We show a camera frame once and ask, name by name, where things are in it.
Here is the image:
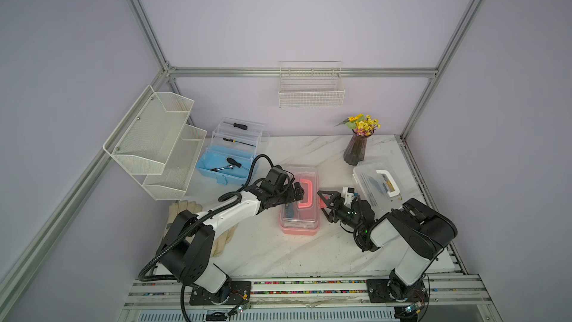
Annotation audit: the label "black tool in blue base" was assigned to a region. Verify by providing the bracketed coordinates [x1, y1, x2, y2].
[210, 157, 242, 172]

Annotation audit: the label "yellow artificial flowers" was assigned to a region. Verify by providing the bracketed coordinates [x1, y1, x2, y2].
[337, 114, 381, 137]

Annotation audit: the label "lower white mesh wall shelf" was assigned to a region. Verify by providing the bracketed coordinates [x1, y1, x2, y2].
[142, 125, 207, 201]

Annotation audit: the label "black screwdriver top tray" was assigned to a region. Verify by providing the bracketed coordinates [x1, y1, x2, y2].
[223, 122, 248, 131]

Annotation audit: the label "upper white mesh wall shelf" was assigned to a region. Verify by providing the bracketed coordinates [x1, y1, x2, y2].
[103, 86, 194, 175]

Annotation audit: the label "clear white toolbox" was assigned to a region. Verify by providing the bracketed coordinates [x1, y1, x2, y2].
[352, 160, 414, 216]

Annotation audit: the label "pink toolbox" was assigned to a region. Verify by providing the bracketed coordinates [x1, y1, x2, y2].
[279, 165, 321, 236]

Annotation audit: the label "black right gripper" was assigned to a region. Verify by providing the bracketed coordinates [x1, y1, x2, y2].
[317, 191, 362, 233]

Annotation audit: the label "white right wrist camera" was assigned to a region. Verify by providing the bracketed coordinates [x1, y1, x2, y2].
[341, 186, 359, 204]

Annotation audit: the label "robot base rail plate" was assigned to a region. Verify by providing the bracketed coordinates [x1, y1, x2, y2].
[119, 272, 502, 321]

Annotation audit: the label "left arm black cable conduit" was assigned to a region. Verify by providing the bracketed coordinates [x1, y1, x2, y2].
[137, 154, 276, 322]

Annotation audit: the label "white mesh wall shelf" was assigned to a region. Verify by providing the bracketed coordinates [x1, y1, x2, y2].
[142, 125, 207, 201]
[103, 86, 194, 175]

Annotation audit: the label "black screwdriver middle tray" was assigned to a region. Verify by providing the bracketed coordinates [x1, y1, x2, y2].
[223, 137, 256, 147]

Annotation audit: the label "aluminium frame rails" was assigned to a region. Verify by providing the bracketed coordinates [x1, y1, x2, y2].
[1, 0, 469, 275]

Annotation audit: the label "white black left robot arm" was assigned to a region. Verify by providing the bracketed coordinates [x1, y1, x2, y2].
[157, 165, 305, 295]

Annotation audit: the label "cream knit work glove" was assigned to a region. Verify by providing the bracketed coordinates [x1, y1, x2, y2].
[211, 225, 238, 257]

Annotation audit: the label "dark glass flower vase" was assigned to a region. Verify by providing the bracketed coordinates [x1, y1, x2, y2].
[343, 131, 368, 165]

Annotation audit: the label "black screwdriver tray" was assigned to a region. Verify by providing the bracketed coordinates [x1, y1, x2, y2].
[223, 137, 256, 147]
[223, 122, 248, 131]

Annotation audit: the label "white wire wall basket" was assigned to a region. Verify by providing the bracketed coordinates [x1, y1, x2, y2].
[278, 61, 345, 109]

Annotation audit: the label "blue tiered toolbox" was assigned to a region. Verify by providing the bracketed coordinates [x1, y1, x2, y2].
[196, 117, 265, 185]

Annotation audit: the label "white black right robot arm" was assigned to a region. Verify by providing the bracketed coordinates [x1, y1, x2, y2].
[317, 190, 458, 303]

